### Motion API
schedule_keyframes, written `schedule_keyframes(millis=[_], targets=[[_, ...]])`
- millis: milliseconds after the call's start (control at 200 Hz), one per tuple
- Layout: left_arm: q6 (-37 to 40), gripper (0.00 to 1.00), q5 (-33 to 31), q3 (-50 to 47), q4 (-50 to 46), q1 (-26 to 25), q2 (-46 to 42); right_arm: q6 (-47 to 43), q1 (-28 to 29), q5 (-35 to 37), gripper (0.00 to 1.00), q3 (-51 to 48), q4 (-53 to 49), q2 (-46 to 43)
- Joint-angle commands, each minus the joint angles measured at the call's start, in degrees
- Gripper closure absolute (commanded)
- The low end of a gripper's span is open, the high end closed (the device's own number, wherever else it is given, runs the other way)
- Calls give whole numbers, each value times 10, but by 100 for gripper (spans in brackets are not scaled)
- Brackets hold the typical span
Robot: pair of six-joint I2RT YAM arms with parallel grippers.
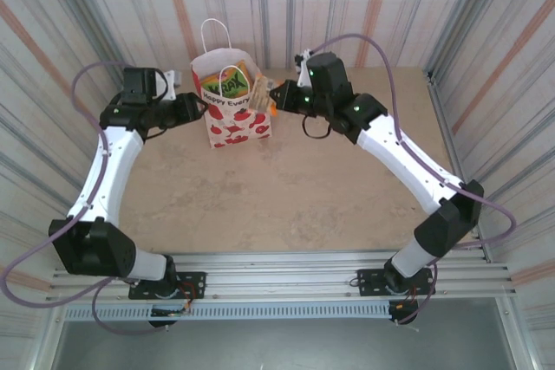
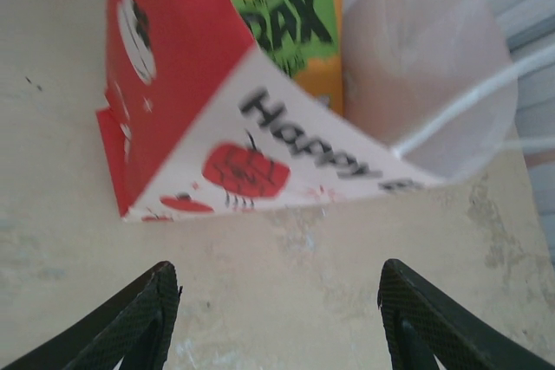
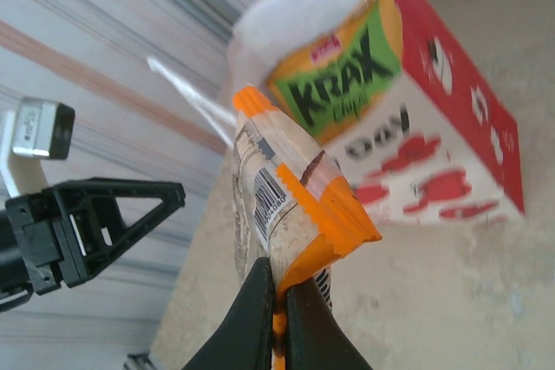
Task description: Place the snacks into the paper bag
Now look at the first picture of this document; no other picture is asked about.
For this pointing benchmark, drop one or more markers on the green yellow snack packet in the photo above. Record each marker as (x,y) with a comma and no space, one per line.
(210,82)

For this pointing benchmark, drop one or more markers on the orange Krax snack packet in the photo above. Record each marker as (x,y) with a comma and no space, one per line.
(234,86)

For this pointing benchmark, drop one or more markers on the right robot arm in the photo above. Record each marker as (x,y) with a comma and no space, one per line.
(403,157)

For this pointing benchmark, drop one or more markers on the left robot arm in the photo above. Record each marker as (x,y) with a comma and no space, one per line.
(108,170)

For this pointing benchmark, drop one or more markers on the white paper bag red print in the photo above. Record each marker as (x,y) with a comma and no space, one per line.
(234,127)

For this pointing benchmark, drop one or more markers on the aluminium side profile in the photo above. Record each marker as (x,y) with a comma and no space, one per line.
(451,144)

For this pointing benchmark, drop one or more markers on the black connector module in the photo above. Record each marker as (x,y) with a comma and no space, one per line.
(403,311)

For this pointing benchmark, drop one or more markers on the grey metal panel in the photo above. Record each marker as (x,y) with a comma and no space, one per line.
(282,344)

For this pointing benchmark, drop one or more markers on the aluminium mounting rail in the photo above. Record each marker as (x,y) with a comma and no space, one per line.
(282,266)

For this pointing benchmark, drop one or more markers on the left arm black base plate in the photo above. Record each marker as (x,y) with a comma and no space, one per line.
(195,283)

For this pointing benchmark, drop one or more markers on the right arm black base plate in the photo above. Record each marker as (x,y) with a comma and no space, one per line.
(368,283)

